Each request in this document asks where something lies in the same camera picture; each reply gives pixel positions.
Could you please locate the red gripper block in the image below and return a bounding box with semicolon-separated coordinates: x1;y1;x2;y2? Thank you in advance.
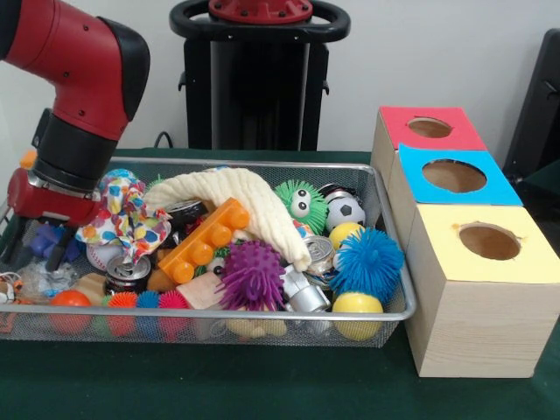
0;169;102;272

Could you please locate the colourful patterned cloth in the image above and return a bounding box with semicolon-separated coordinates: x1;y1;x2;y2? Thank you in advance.
77;171;173;263

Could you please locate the cream knitted cloth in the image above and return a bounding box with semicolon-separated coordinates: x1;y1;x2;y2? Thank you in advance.
144;168;313;272

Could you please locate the shallow clear mesh bin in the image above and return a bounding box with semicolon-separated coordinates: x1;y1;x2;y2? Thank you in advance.
0;156;417;349

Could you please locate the wooden box with three holes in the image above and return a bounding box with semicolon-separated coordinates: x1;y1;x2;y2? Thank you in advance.
371;106;560;379

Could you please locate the clear plastic packet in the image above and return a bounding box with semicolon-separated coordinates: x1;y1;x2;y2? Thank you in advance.
17;261;80;300

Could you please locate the small blue spiky ball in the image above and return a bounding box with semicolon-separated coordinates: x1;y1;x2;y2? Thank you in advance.
28;224;87;261

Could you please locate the orange ball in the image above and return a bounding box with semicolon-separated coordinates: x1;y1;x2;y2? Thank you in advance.
50;290;93;333

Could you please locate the dark metal can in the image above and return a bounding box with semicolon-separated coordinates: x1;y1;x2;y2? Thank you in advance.
105;254;152;295

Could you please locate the silver metal can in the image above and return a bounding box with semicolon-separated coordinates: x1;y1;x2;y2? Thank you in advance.
302;234;337;279
166;199;209;230

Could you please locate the purple spiky ball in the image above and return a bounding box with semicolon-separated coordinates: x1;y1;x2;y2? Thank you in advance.
217;241;285;312

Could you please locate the dark green table cloth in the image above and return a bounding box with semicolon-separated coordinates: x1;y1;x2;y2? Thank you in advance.
0;147;560;420

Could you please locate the green googly-eyed spiky ball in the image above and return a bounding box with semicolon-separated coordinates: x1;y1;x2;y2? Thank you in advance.
274;180;330;235

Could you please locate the silver metal pipe fitting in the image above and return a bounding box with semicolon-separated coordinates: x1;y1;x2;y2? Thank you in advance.
282;265;332;314

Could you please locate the yellow ball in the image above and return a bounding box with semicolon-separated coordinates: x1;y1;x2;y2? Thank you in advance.
328;222;364;252
331;291;384;342

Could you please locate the small soccer ball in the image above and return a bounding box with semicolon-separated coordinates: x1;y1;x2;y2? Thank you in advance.
324;191;367;231

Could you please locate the large blue spiky ball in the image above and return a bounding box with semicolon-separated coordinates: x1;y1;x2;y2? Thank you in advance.
331;228;405;304

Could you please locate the black chair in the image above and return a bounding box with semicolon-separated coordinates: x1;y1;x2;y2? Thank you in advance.
506;29;560;185

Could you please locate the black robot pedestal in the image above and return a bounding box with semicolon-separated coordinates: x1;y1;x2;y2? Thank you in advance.
169;0;353;151

